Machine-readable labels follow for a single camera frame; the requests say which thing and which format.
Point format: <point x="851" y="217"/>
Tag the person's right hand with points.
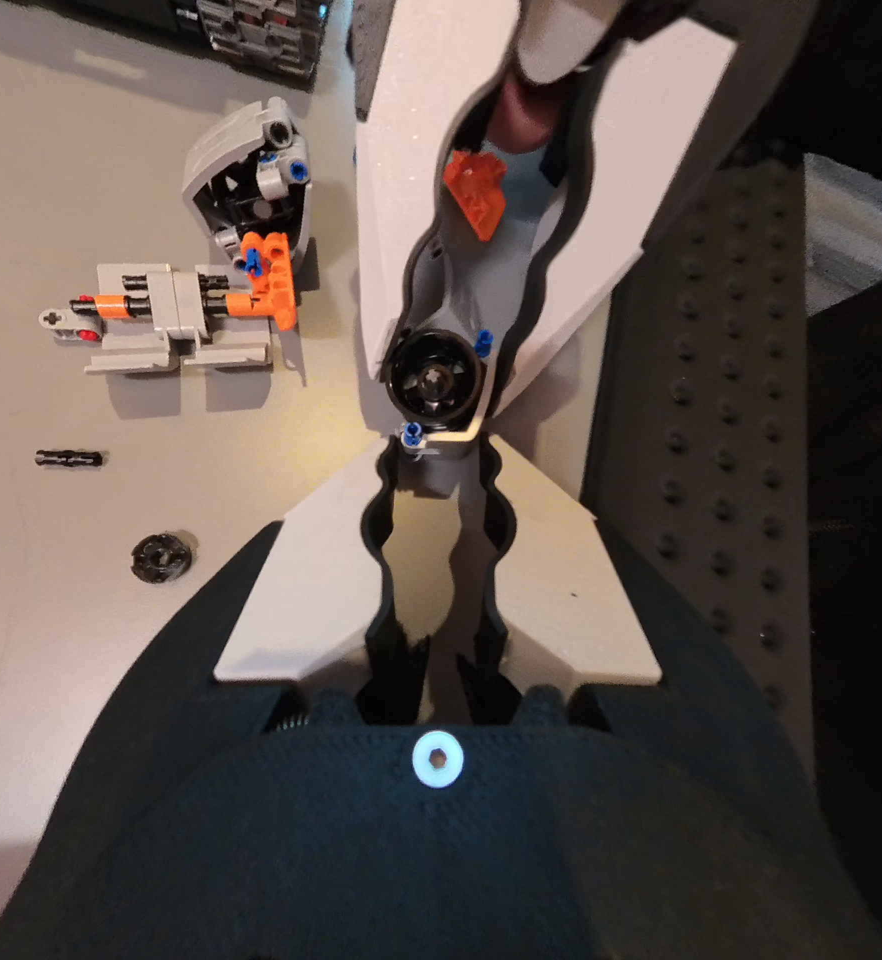
<point x="520" y="112"/>

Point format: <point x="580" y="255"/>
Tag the black connector pin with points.
<point x="69" y="458"/>

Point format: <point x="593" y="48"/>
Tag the tracked toy brick robot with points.
<point x="261" y="38"/>

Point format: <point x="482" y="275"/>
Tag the orange brick piece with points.
<point x="475" y="192"/>

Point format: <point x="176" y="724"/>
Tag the black round brick plate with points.
<point x="159" y="558"/>

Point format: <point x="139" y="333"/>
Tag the grey orange axle assembly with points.
<point x="170" y="300"/>

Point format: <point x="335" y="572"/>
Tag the black dimpled mat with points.
<point x="710" y="375"/>

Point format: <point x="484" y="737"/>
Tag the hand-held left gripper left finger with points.
<point x="298" y="600"/>

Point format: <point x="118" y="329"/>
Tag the grey dome brick assembly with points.
<point x="215" y="151"/>

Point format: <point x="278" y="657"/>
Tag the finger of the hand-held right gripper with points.
<point x="411" y="112"/>
<point x="636" y="151"/>

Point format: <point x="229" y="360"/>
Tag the grey curved brick panel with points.
<point x="448" y="300"/>

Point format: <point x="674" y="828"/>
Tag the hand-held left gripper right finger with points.
<point x="575" y="600"/>

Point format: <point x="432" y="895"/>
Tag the black toy wheel hub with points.
<point x="433" y="382"/>

